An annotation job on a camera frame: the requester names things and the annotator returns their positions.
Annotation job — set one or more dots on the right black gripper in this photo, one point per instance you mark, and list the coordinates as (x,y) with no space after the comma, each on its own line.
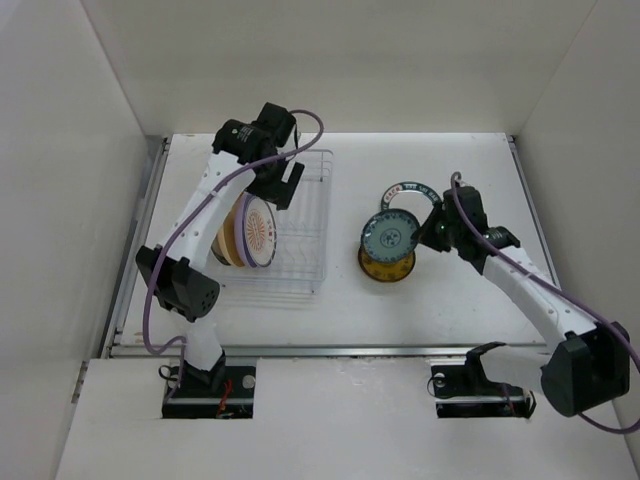
(425,236)

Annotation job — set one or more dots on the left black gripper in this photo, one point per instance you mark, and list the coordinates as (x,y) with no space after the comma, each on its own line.
(279,192)

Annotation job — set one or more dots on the white plate dark lettered rim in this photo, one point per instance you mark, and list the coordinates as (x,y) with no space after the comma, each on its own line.
(415,197)

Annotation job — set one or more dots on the purple rimmed patterned plate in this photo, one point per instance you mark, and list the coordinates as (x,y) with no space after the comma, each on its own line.
(258,231)

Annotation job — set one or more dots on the dark green rimmed plate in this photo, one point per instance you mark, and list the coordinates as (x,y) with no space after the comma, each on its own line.
(388,236)

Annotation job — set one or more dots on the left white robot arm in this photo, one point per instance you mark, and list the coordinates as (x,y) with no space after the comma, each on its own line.
(257,158)

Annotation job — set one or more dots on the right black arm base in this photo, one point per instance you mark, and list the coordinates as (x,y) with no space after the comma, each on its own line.
(458,397)

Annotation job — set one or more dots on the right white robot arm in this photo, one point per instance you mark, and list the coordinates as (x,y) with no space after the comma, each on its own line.
(587,359)

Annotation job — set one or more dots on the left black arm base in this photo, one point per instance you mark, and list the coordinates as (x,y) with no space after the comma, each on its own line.
(225,393)

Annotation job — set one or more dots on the beige orange plate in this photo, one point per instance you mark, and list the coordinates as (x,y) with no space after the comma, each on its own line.
(227,243)

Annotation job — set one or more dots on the white wire dish rack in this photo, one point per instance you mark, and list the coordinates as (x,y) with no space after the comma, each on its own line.
(299,265)

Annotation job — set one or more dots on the aluminium table front rail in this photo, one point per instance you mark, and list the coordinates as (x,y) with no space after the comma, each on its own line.
(322,351)

